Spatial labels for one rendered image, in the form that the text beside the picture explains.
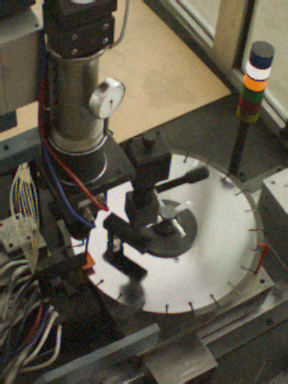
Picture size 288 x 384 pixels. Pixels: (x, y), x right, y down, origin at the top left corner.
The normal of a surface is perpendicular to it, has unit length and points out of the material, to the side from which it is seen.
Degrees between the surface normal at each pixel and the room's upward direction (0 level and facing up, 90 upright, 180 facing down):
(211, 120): 0
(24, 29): 0
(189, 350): 0
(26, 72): 90
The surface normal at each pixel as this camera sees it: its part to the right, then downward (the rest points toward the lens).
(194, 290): 0.07, -0.57
